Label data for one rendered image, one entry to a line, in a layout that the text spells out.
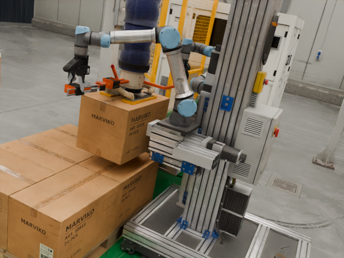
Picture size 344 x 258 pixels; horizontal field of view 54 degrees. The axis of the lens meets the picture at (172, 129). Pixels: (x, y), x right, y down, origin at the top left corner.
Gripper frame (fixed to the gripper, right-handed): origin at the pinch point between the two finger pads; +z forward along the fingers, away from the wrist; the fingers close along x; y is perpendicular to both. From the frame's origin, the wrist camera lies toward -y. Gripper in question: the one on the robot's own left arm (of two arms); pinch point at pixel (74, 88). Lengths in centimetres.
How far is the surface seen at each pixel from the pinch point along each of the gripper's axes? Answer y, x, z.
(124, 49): 51, 4, -21
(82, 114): 29.9, 17.4, 26.9
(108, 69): 164, 97, 24
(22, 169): -4, 37, 65
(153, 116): 66, -19, 25
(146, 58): 58, -10, -17
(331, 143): 381, -156, 91
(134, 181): 49, -21, 74
